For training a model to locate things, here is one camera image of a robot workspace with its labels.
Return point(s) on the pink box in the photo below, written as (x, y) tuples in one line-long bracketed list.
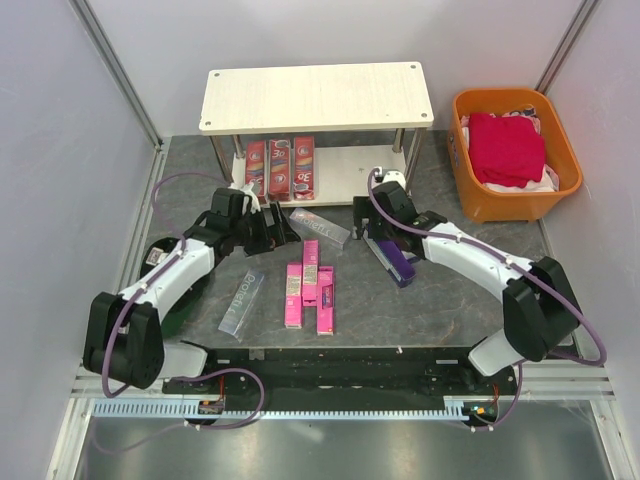
[(325, 298), (293, 317), (310, 273)]

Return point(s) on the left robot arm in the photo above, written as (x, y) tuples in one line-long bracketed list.
[(124, 341)]

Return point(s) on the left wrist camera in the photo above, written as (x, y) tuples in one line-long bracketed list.
[(251, 203)]

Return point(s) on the clear Protefix box front left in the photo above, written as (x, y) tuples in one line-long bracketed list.
[(236, 317)]

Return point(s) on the pink box middle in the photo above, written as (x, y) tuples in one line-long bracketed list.
[(310, 273)]

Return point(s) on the red folded cloth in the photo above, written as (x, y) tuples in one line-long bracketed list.
[(506, 151)]

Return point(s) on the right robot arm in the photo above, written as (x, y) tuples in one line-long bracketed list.
[(538, 304)]

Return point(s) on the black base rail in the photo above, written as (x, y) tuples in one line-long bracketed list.
[(423, 371)]

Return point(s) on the clear Protefix box near shelf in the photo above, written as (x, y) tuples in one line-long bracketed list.
[(319, 227)]

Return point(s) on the pink box left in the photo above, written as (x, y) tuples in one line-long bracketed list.
[(293, 317)]

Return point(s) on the slotted cable duct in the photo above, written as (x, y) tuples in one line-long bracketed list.
[(192, 409)]

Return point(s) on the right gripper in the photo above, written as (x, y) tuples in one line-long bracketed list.
[(373, 232)]

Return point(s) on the orange plastic basket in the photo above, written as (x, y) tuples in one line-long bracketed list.
[(481, 204)]

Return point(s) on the red 3D toothpaste box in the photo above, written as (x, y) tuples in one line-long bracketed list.
[(304, 168)]

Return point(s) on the purple toothpaste box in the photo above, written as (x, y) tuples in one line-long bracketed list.
[(398, 264)]

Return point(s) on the silver red toothpaste box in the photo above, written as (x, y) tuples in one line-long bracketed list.
[(255, 167)]

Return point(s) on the pink box right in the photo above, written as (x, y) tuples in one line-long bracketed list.
[(325, 298)]

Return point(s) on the white two-tier shelf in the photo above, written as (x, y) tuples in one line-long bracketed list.
[(318, 99)]

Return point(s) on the silver backed toothpaste box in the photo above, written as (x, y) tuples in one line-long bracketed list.
[(279, 184)]

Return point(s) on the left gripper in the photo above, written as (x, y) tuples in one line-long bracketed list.
[(272, 236)]

